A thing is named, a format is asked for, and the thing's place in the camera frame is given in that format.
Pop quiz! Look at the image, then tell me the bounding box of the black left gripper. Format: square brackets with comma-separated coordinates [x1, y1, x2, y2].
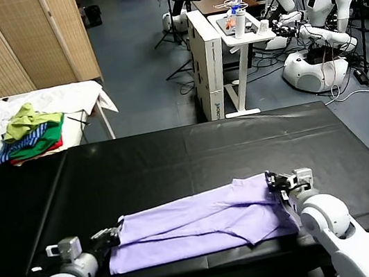
[86, 221, 129, 262]

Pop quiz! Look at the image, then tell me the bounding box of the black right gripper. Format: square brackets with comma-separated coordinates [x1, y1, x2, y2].
[264, 166, 302, 203]

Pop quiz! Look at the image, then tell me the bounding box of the lavender t-shirt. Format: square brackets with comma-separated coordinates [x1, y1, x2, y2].
[98, 167, 302, 276]

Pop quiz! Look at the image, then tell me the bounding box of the white rounded robot base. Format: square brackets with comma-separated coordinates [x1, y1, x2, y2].
[279, 44, 352, 99]

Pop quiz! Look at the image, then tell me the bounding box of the white jointed robot arm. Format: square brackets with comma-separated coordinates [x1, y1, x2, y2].
[271, 2, 360, 63]

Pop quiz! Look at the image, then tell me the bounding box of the small white robot base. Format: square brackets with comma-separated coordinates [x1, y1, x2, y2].
[160, 9, 190, 37]

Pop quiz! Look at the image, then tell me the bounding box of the beige garment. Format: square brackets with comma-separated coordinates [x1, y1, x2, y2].
[9, 145, 69, 169]

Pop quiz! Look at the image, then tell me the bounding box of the red garment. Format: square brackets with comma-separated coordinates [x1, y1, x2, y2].
[6, 136, 66, 166]

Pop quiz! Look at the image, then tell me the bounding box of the white folding table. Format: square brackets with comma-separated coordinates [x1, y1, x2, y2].
[76, 99, 118, 145]

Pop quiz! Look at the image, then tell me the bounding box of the green garment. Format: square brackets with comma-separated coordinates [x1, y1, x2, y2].
[2, 113, 70, 162]

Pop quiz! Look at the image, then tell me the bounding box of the thin black rod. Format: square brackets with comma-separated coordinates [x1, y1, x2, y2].
[67, 112, 92, 130]

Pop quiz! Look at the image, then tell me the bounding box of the white side table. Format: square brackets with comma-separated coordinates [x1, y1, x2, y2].
[206, 4, 289, 120]

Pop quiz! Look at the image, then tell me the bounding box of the blue striped garment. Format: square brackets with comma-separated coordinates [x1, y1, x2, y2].
[0, 123, 53, 166]

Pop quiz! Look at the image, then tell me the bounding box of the tall white cardboard box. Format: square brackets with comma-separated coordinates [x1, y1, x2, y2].
[183, 7, 235, 124]

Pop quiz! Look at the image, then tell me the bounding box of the black power adapter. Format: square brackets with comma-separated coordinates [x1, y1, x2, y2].
[353, 67, 368, 84]

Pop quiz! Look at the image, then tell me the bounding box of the yellow-green garment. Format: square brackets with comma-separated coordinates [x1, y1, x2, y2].
[0, 97, 66, 145]

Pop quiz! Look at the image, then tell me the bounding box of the white tablecloth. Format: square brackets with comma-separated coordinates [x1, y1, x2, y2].
[0, 75, 125, 163]

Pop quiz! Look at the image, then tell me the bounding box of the white paper cup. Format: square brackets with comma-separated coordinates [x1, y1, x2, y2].
[257, 18, 272, 35]

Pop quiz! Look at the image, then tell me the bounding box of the white thermos bottle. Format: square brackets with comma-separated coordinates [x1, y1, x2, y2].
[230, 8, 250, 40]

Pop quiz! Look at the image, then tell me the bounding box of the black pole stand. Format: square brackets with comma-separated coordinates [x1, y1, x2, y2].
[352, 0, 369, 72]

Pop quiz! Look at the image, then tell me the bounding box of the clear blue-capped water bottle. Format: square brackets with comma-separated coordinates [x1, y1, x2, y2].
[230, 0, 243, 16]

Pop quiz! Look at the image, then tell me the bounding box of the black tripod stand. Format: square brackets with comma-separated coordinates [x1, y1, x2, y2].
[147, 0, 192, 51]

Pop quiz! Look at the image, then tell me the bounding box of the wicker folding screen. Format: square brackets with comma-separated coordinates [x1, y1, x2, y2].
[0, 0, 104, 99]

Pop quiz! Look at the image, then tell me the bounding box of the black trash bin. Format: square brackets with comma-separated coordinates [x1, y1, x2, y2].
[84, 4, 104, 28]

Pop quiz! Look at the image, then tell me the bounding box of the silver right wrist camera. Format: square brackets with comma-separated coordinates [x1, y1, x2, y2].
[291, 166, 316, 195]

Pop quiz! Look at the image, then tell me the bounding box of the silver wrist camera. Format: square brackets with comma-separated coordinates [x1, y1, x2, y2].
[44, 235, 84, 265]
[291, 166, 316, 195]

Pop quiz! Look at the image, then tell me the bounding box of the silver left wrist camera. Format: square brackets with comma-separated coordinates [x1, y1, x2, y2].
[44, 235, 84, 265]

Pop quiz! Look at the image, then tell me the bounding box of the white floor cable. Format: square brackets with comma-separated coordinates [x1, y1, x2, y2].
[324, 79, 369, 106]

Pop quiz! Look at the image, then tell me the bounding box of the white coiled cable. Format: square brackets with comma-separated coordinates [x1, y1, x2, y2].
[214, 0, 250, 15]

